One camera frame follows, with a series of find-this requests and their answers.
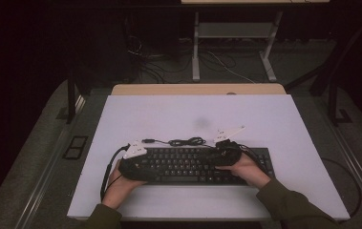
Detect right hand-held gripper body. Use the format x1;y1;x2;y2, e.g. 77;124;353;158
213;125;246;167

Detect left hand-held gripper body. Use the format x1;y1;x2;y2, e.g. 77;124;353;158
117;139;151;181

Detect black keyboard cable with plug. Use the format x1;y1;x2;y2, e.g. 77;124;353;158
141;136;222;149

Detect black computer keyboard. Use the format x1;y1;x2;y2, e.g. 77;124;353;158
136;146;275;187

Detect person's right hand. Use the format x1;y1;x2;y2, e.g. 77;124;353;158
215;152;272;189

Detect person's left hand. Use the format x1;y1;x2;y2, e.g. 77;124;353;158
101;158;147;211

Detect white table board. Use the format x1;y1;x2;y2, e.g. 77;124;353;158
67;94;351;221

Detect black floor outlet box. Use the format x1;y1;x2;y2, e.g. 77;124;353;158
61;135;89;160

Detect wooden desk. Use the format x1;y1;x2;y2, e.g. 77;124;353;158
111;83;287;96

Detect black metal stand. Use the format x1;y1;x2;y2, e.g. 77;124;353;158
309;37;354;127

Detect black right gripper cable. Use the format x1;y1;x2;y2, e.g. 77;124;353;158
238;144;268;174

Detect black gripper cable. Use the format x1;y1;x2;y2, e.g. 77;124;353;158
99;143;131;202
238;144;268;174

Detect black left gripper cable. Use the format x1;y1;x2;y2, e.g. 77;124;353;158
99;143;131;202

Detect white floor cable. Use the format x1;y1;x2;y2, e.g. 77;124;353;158
206;51;257;85

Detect black floor cables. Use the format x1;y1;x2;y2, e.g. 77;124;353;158
125;34;193;84

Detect white metal frame stand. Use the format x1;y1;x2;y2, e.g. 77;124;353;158
191;10;279;83

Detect thin black loop cable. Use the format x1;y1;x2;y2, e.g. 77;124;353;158
321;156;362;219

